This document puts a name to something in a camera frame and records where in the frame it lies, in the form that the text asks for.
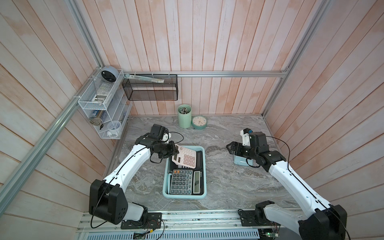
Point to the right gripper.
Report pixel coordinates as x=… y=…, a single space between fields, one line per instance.
x=235 y=144

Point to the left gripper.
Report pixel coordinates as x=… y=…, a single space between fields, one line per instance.
x=172 y=151

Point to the teal calculator face down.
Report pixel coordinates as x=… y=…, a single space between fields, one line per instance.
x=243 y=161

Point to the pink calculator back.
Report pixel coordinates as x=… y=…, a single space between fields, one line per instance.
x=185 y=158

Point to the mint green storage box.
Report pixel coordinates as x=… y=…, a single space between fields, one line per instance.
x=184 y=174

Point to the black calculator face down large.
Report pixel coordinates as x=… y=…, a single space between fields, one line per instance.
x=186 y=182

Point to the black calculator face down small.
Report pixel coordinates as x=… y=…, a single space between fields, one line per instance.
x=171 y=168

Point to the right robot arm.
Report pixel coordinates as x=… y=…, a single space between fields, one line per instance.
x=320 y=219

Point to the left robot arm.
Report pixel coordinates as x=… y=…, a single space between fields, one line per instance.
x=107 y=197

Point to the green pen cup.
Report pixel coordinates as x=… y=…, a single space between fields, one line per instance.
x=184 y=116

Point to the white mug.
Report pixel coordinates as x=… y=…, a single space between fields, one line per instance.
x=113 y=128

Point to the ruler on basket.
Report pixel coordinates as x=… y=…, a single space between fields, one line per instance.
x=143 y=78

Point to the black wire basket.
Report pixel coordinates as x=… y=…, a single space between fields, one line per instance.
x=147 y=91

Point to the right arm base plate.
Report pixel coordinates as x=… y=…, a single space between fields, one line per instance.
x=250 y=219

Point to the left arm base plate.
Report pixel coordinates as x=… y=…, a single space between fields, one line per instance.
x=151 y=221

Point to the white wire shelf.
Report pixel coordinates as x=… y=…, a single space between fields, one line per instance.
x=103 y=102

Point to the aluminium front rail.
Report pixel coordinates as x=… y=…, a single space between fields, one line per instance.
x=176 y=221

